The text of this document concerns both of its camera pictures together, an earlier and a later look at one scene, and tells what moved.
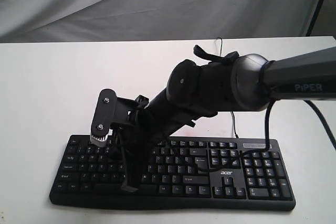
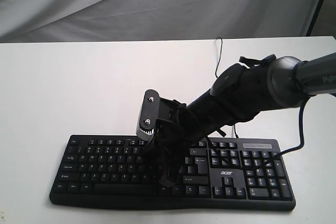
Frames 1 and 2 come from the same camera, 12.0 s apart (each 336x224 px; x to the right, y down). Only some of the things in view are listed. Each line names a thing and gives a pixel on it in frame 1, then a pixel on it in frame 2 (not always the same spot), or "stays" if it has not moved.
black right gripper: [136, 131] -> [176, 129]
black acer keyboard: [185, 172] stays
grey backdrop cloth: [38, 7] stays
